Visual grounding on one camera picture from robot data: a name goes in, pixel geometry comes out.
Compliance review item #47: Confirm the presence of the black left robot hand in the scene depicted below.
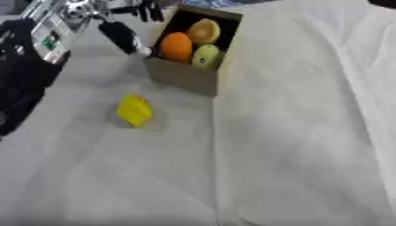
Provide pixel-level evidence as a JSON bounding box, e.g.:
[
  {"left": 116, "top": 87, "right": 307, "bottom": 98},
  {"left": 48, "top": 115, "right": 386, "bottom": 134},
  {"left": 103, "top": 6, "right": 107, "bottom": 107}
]
[{"left": 97, "top": 0, "right": 167, "bottom": 57}]

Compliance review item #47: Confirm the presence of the tan cardboard box black inside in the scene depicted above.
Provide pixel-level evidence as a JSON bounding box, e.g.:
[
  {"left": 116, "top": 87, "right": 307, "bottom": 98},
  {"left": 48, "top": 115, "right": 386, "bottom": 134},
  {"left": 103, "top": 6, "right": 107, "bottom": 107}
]
[{"left": 142, "top": 3, "right": 245, "bottom": 98}]

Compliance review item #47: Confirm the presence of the orange toy fruit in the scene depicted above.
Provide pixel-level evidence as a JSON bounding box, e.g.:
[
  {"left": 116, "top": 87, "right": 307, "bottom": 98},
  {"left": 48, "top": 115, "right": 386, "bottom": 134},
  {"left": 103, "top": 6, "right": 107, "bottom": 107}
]
[{"left": 157, "top": 31, "right": 195, "bottom": 64}]

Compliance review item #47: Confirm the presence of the yellow block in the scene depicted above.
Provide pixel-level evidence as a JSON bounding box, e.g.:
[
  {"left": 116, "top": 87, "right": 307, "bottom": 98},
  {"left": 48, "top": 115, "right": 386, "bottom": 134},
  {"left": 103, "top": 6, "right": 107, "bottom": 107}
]
[{"left": 114, "top": 93, "right": 155, "bottom": 129}]

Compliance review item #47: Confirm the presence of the yellow-brown toy fruit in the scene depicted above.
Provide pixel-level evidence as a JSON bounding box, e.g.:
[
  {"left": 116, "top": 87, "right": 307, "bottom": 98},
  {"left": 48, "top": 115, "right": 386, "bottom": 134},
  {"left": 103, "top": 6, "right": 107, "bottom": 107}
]
[{"left": 186, "top": 18, "right": 223, "bottom": 46}]

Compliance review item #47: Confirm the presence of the yellow-green toy fruit with sticker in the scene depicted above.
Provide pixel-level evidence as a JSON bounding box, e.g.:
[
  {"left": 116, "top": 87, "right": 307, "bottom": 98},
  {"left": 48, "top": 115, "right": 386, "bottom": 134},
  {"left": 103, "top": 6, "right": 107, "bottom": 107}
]
[{"left": 190, "top": 43, "right": 225, "bottom": 71}]

